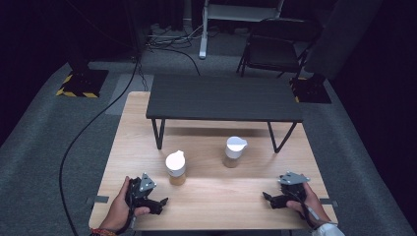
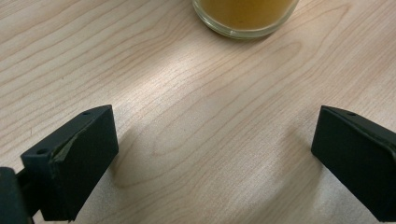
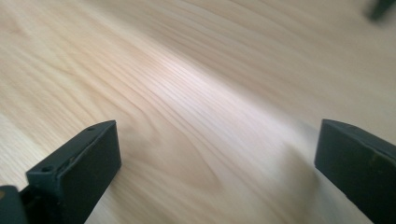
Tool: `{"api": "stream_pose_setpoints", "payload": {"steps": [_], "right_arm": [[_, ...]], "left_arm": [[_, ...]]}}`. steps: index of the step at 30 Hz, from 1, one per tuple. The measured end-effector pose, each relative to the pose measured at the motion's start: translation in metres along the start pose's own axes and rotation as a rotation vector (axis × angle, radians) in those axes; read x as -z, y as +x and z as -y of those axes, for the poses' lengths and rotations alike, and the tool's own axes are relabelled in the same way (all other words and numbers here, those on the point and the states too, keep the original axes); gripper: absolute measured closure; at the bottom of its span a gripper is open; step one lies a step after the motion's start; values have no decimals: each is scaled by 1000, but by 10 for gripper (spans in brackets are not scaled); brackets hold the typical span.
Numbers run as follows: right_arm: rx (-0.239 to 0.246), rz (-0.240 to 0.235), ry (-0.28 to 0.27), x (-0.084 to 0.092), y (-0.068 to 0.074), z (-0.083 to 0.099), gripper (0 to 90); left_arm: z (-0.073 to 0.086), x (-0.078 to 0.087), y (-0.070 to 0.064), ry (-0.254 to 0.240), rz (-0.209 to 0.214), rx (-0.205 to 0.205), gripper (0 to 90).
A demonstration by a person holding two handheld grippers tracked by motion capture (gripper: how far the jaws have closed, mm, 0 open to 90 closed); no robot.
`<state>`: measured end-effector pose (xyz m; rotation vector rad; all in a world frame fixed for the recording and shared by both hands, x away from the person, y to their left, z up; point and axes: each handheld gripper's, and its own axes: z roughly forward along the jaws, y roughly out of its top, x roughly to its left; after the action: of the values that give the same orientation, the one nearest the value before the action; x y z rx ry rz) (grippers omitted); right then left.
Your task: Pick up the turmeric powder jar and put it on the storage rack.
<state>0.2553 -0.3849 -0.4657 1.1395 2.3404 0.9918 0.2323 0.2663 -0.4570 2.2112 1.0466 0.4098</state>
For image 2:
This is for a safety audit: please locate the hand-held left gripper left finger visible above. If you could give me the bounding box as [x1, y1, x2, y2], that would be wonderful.
[20, 105, 120, 222]

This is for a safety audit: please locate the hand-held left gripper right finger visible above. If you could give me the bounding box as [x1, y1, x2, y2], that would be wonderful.
[310, 105, 396, 223]

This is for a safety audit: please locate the glass spice jar yellow powder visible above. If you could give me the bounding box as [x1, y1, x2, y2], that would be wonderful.
[191, 0, 301, 40]

